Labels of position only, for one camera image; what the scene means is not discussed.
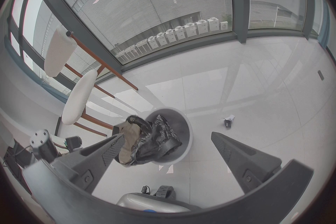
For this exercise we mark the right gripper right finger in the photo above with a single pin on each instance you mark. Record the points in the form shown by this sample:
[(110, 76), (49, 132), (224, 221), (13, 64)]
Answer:
[(249, 167)]

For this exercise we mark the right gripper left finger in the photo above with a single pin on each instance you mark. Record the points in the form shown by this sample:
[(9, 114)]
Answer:
[(86, 165)]

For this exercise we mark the black plastic bag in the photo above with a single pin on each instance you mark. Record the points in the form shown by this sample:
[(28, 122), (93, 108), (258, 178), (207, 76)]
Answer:
[(157, 139)]

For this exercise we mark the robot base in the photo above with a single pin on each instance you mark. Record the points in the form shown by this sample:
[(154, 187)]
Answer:
[(147, 203)]

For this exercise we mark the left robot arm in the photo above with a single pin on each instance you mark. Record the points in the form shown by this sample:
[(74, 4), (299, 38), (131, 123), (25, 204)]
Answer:
[(43, 145)]

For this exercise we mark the grey trash bin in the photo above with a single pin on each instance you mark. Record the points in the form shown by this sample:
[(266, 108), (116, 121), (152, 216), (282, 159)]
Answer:
[(183, 123)]

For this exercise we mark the crumpled white paper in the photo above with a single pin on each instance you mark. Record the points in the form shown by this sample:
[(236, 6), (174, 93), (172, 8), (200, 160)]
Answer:
[(229, 122)]

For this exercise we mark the white wooden chair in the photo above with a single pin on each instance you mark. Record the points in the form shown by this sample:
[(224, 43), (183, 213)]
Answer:
[(78, 97)]

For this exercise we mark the blue-green curtain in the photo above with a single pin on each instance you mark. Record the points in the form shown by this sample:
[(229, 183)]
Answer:
[(324, 23)]

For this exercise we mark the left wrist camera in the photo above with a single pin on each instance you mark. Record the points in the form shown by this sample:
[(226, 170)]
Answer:
[(74, 143)]

